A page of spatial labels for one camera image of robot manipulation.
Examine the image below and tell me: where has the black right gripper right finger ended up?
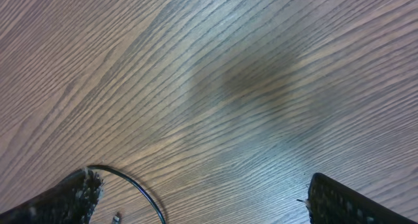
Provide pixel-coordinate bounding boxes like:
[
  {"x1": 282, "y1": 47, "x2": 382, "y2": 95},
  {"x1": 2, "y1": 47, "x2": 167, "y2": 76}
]
[{"x1": 306, "y1": 173, "x2": 417, "y2": 224}]

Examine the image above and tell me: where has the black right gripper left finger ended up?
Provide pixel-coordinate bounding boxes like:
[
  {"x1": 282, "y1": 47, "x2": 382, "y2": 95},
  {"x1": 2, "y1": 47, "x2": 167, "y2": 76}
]
[{"x1": 1, "y1": 168, "x2": 103, "y2": 224}]

